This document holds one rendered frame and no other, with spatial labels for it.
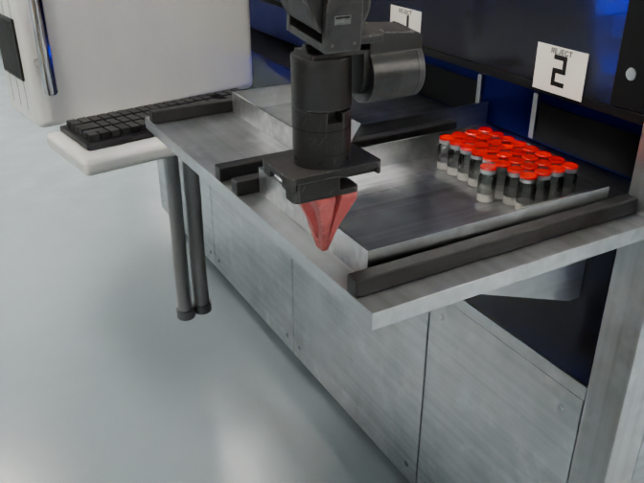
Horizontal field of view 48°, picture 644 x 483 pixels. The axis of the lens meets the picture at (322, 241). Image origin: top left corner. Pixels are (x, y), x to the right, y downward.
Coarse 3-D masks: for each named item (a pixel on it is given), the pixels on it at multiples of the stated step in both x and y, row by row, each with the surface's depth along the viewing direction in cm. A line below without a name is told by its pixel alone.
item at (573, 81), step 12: (540, 48) 95; (552, 48) 93; (564, 48) 91; (540, 60) 95; (552, 60) 94; (576, 60) 90; (540, 72) 96; (576, 72) 91; (540, 84) 96; (564, 84) 93; (576, 84) 91; (564, 96) 93; (576, 96) 91
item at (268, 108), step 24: (240, 96) 120; (264, 96) 126; (288, 96) 128; (408, 96) 132; (264, 120) 113; (288, 120) 120; (360, 120) 120; (384, 120) 109; (408, 120) 111; (432, 120) 113; (456, 120) 116; (480, 120) 118; (288, 144) 108
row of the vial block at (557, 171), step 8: (472, 136) 100; (480, 136) 98; (488, 136) 98; (496, 144) 96; (504, 144) 96; (512, 152) 93; (520, 152) 93; (528, 160) 91; (536, 160) 90; (544, 160) 90; (544, 168) 89; (552, 168) 88; (560, 168) 88; (552, 176) 88; (560, 176) 88; (552, 184) 88; (560, 184) 88; (552, 192) 88; (560, 192) 88
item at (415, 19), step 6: (396, 6) 120; (390, 12) 122; (396, 12) 120; (402, 12) 119; (408, 12) 117; (414, 12) 116; (420, 12) 115; (390, 18) 122; (396, 18) 121; (402, 18) 119; (414, 18) 116; (420, 18) 115; (402, 24) 119; (408, 24) 118; (414, 24) 117; (420, 24) 116; (420, 30) 116
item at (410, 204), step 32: (384, 160) 101; (416, 160) 103; (384, 192) 93; (416, 192) 93; (448, 192) 93; (608, 192) 86; (352, 224) 84; (384, 224) 84; (416, 224) 84; (448, 224) 84; (480, 224) 78; (512, 224) 80; (352, 256) 75; (384, 256) 73
